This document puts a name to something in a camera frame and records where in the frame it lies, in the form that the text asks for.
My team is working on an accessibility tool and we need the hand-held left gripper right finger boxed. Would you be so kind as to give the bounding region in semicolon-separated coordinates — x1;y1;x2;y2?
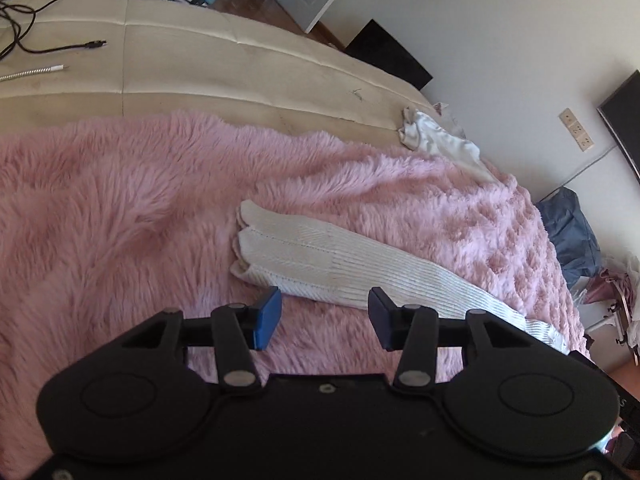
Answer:
367;286;543;392

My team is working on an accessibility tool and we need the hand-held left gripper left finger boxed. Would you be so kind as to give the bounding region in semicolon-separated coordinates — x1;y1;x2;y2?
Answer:
117;286;283;393

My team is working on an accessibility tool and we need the white ribbed knit garment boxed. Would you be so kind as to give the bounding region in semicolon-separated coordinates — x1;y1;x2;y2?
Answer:
230;199;571;353

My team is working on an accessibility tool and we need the pink clothes pile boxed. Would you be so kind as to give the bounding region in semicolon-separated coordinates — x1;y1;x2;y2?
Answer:
582;265;640;307

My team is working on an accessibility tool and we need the pink fluffy blanket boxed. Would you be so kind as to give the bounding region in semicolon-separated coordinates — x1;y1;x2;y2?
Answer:
0;110;592;480

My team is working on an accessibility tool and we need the white satin cloth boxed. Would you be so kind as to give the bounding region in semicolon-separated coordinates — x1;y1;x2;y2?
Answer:
397;106;501;183

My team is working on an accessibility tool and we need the dark blue bag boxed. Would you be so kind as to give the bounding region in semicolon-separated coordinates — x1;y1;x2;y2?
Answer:
536;186;604;289

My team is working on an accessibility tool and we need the beige mattress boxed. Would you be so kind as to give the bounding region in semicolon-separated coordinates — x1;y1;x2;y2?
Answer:
0;0;441;147

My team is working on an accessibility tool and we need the black monitor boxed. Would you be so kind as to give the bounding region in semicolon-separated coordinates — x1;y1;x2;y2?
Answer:
596;70;640;182

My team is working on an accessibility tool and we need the grey wall cable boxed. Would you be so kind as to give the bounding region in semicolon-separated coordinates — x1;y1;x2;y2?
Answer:
544;145;622;197

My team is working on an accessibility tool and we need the black panel against wall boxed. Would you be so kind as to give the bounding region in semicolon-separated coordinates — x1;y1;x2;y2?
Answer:
345;19;434;90

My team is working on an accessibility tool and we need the beige wall outlet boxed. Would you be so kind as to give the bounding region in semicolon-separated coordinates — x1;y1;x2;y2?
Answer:
558;107;596;154

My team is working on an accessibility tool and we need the white braided cable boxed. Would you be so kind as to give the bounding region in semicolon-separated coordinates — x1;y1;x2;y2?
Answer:
0;63;66;81

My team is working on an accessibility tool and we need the black cable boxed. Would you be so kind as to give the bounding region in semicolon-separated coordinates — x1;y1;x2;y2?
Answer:
0;0;108;57

